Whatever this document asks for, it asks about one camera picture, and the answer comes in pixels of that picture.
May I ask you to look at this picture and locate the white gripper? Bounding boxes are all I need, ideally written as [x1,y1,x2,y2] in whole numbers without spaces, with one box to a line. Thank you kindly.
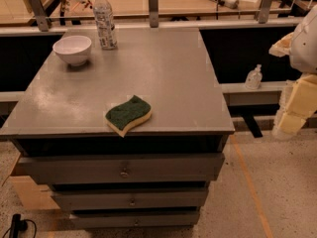
[268,5,317,140]

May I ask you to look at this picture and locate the green and yellow sponge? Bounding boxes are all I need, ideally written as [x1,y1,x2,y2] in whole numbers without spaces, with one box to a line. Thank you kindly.
[105,95,152,137]

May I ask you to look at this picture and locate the white bowl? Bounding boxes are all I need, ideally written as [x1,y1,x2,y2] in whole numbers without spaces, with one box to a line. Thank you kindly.
[53,36,92,66]

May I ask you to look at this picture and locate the clear hand sanitizer bottle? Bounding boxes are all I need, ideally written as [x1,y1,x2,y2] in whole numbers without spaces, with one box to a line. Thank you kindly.
[245,64,263,90]

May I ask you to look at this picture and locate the grey metal railing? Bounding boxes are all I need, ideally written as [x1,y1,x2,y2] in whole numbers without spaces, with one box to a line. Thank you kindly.
[0,0,317,38]

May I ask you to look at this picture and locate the middle grey drawer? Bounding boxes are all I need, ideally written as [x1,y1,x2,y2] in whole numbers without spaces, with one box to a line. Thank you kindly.
[52,188,208,211]

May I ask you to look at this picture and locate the grey drawer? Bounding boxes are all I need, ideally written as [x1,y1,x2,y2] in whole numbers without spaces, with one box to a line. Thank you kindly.
[18,153,225,184]
[69,209,200,229]
[52,188,208,211]

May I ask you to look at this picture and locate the grey drawer cabinet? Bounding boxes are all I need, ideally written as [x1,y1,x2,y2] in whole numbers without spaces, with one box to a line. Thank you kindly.
[1,29,234,229]

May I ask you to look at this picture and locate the bottom grey drawer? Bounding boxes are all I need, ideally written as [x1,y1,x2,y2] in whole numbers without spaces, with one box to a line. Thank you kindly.
[69,209,200,229]

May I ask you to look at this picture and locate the clear plastic water bottle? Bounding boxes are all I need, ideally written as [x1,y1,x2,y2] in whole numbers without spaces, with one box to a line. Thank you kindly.
[93,0,117,50]

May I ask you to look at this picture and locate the top grey drawer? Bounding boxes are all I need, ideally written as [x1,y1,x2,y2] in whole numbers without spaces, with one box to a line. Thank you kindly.
[18,153,225,184]

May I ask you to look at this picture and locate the cardboard box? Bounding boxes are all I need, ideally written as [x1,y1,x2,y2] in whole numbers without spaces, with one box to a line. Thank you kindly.
[1,152,61,211]

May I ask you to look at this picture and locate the black power plug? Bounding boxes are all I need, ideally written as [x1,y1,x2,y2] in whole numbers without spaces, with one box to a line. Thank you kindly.
[1,213,38,238]

